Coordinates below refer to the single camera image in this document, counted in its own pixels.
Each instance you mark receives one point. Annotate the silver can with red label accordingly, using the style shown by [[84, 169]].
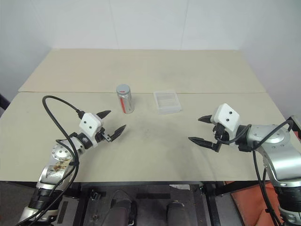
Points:
[[128, 103]]

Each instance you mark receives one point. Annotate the dark rounded shape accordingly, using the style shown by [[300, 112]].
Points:
[[121, 208], [176, 213]]

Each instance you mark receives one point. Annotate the black metal table frame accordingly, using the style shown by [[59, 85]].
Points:
[[211, 204]]

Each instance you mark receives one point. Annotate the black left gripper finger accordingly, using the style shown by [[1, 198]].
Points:
[[118, 133], [104, 114]]

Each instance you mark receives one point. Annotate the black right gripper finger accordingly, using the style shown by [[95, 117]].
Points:
[[201, 141], [205, 118]]

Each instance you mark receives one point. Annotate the black and red frame object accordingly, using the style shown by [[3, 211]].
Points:
[[296, 124]]

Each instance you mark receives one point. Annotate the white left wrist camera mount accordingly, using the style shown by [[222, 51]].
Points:
[[90, 124]]

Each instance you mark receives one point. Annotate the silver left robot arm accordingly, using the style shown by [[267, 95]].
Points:
[[58, 155]]

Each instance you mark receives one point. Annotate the clear plastic container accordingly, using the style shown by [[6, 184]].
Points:
[[167, 102]]

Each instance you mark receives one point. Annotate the white paper label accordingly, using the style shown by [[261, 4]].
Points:
[[179, 187]]

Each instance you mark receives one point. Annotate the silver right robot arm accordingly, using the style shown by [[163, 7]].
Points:
[[277, 150]]

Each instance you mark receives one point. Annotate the orange cushion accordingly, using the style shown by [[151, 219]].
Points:
[[249, 202]]

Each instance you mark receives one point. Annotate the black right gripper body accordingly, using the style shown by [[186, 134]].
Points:
[[221, 133]]

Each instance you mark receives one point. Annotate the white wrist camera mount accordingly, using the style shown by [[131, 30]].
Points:
[[227, 116], [90, 124]]

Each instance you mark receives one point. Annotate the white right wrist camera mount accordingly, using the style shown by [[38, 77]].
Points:
[[227, 116]]

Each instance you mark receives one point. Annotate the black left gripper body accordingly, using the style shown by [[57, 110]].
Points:
[[101, 136]]

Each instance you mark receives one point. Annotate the dark blue object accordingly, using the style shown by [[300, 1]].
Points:
[[2, 101]]

